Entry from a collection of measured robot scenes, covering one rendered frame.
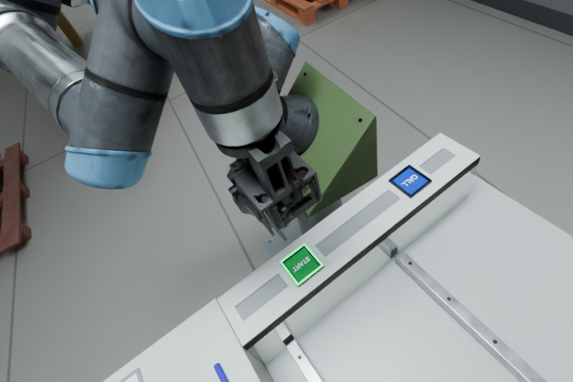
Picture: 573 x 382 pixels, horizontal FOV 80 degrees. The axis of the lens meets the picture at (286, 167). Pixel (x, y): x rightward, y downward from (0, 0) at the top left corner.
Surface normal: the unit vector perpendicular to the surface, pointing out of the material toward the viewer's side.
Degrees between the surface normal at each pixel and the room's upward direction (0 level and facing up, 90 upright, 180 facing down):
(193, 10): 87
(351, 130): 44
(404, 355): 0
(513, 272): 0
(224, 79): 90
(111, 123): 67
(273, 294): 0
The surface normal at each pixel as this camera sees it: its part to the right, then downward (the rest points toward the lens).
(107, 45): -0.22, 0.20
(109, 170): 0.38, 0.45
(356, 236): -0.21, -0.64
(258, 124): 0.57, 0.55
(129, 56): 0.20, 0.36
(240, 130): 0.15, 0.73
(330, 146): -0.75, -0.12
